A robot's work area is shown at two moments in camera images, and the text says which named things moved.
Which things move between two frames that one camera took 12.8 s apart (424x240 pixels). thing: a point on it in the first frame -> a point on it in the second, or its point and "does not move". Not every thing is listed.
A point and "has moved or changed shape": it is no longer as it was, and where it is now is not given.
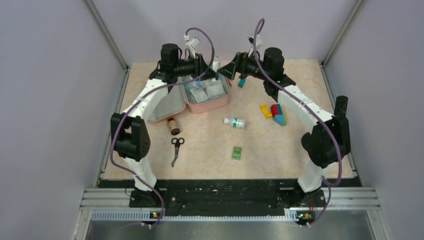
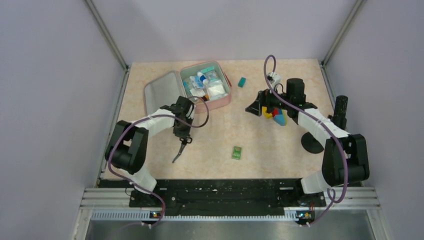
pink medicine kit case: (198, 96) does not move
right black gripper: (239, 65) -> (264, 99)
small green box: (236, 153) does not move
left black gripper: (199, 66) -> (178, 133)
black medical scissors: (177, 142) -> (184, 141)
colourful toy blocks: (277, 112) does not move
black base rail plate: (225, 194) does not move
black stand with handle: (340, 110) does not move
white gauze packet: (199, 94) does not move
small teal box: (241, 83) does not move
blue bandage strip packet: (196, 84) does not move
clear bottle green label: (235, 122) has moved or changed shape
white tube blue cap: (215, 65) -> (192, 79)
